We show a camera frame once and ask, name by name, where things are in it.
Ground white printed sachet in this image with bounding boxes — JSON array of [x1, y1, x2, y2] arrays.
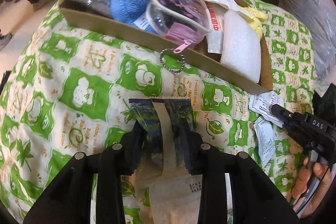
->
[[253, 116, 278, 168], [248, 92, 284, 128]]

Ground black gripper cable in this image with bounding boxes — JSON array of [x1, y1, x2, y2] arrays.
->
[[290, 157, 333, 214]]

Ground pink zipper pouch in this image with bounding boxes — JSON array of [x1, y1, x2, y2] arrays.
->
[[146, 0, 211, 54]]

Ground yellow fluffy towel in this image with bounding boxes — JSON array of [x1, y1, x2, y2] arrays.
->
[[240, 7, 268, 39]]

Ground clear bag white pads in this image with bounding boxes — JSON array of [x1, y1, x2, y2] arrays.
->
[[138, 167, 202, 223]]

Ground shallow cardboard tray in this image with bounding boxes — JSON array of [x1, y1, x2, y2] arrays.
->
[[60, 0, 272, 94]]

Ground white packet red text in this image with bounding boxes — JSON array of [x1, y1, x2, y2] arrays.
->
[[206, 2, 228, 55]]

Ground green patterned quilt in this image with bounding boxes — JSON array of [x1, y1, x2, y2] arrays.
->
[[1, 0, 314, 223]]

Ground large clear plastic bag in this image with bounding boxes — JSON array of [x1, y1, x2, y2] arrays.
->
[[278, 0, 336, 80]]

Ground blue printed sachet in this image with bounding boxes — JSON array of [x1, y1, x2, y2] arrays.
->
[[129, 97, 194, 177]]

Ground white foam sponge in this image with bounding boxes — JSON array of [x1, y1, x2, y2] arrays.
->
[[220, 10, 261, 83]]

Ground person's right hand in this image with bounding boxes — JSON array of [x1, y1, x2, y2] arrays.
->
[[291, 156, 333, 218]]

